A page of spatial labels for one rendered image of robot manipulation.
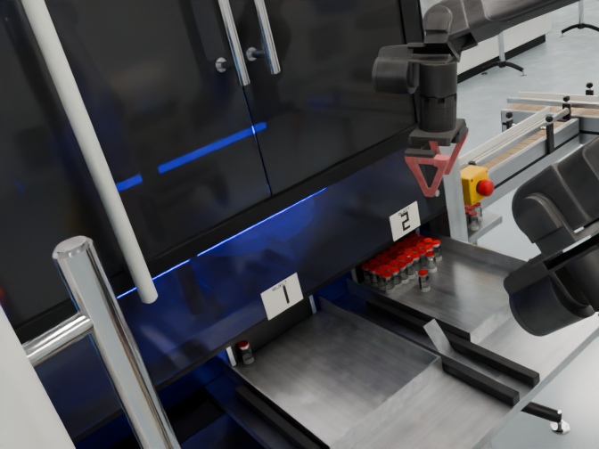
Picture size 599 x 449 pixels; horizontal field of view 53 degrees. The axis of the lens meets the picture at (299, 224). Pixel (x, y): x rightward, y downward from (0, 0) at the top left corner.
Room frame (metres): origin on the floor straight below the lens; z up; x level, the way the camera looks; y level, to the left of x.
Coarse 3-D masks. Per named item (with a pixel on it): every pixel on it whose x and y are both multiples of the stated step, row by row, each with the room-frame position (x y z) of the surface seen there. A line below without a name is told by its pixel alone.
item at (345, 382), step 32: (320, 320) 1.07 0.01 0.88; (352, 320) 1.02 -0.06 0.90; (256, 352) 1.01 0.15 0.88; (288, 352) 0.99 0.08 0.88; (320, 352) 0.96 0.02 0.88; (352, 352) 0.94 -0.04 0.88; (384, 352) 0.91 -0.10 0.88; (416, 352) 0.87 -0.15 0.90; (256, 384) 0.91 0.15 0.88; (288, 384) 0.89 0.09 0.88; (320, 384) 0.87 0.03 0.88; (352, 384) 0.85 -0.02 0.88; (384, 384) 0.83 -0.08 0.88; (416, 384) 0.79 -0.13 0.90; (288, 416) 0.78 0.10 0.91; (320, 416) 0.79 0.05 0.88; (352, 416) 0.77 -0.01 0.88; (384, 416) 0.75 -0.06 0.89
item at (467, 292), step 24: (432, 240) 1.26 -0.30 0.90; (456, 240) 1.20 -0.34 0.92; (456, 264) 1.15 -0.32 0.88; (480, 264) 1.13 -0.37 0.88; (504, 264) 1.09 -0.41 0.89; (360, 288) 1.11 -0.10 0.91; (408, 288) 1.11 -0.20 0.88; (432, 288) 1.08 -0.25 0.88; (456, 288) 1.06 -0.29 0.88; (480, 288) 1.04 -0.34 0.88; (504, 288) 1.02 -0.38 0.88; (408, 312) 0.99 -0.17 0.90; (432, 312) 1.00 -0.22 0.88; (456, 312) 0.98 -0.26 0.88; (480, 312) 0.96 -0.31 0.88; (504, 312) 0.92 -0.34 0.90; (480, 336) 0.88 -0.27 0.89
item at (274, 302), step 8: (288, 280) 0.98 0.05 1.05; (296, 280) 0.99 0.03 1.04; (272, 288) 0.96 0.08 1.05; (280, 288) 0.97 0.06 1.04; (288, 288) 0.98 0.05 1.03; (296, 288) 0.99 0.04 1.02; (264, 296) 0.95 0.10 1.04; (272, 296) 0.96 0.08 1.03; (280, 296) 0.97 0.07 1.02; (288, 296) 0.98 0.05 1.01; (296, 296) 0.99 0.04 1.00; (264, 304) 0.95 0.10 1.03; (272, 304) 0.96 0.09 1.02; (280, 304) 0.97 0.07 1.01; (288, 304) 0.98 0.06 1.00; (272, 312) 0.96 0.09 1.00; (280, 312) 0.97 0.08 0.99
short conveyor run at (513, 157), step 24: (528, 120) 1.72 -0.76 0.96; (552, 120) 1.61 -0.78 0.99; (576, 120) 1.70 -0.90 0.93; (504, 144) 1.56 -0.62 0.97; (528, 144) 1.61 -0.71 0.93; (552, 144) 1.61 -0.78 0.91; (576, 144) 1.70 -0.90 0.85; (504, 168) 1.51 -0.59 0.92; (528, 168) 1.56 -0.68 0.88; (504, 192) 1.50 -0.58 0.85
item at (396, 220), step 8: (408, 208) 1.16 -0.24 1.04; (416, 208) 1.17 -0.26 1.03; (392, 216) 1.13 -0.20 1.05; (400, 216) 1.15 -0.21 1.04; (416, 216) 1.17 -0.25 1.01; (392, 224) 1.13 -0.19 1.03; (400, 224) 1.14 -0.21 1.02; (408, 224) 1.16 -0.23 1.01; (416, 224) 1.17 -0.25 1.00; (392, 232) 1.13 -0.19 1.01; (400, 232) 1.14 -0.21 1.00; (408, 232) 1.16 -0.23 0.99
